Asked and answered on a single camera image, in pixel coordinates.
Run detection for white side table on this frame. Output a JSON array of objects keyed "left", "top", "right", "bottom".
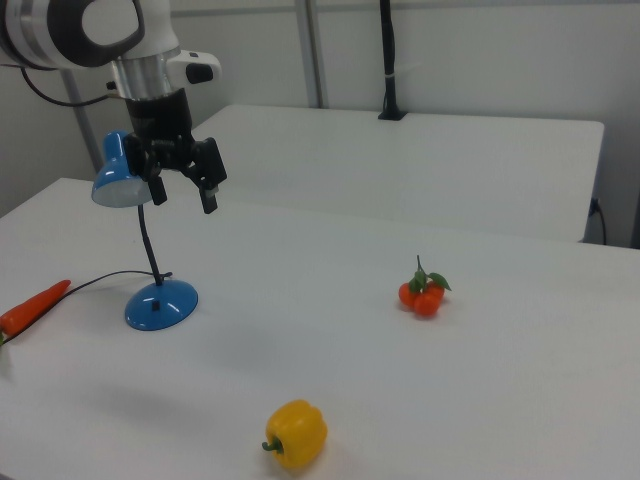
[{"left": 191, "top": 103, "right": 606, "bottom": 244}]

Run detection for yellow toy bell pepper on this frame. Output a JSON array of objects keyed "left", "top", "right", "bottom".
[{"left": 260, "top": 398, "right": 329, "bottom": 470}]

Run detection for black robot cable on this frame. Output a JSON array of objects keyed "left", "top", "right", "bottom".
[{"left": 0, "top": 61, "right": 124, "bottom": 108}]

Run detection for orange toy carrot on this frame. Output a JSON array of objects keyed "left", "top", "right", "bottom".
[{"left": 0, "top": 279, "right": 73, "bottom": 346}]

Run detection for orange toy tangerine cluster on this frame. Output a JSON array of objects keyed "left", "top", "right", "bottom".
[{"left": 397, "top": 255, "right": 453, "bottom": 318}]

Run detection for black wall socket cable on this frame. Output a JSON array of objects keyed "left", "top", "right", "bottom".
[{"left": 589, "top": 196, "right": 609, "bottom": 247}]

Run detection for black lamp power cable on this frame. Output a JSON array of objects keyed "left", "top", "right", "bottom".
[{"left": 0, "top": 270, "right": 174, "bottom": 347}]

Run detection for grey metal partition post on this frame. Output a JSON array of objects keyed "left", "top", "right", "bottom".
[
  {"left": 293, "top": 0, "right": 332, "bottom": 109},
  {"left": 60, "top": 68, "right": 104, "bottom": 174}
]

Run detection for black camera stand pole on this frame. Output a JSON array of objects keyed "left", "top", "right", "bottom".
[{"left": 376, "top": 0, "right": 410, "bottom": 123}]

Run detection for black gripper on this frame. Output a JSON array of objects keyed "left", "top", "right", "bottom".
[{"left": 123, "top": 88, "right": 229, "bottom": 216}]

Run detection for blue desk lamp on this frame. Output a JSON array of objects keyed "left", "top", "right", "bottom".
[{"left": 91, "top": 130, "right": 201, "bottom": 332}]

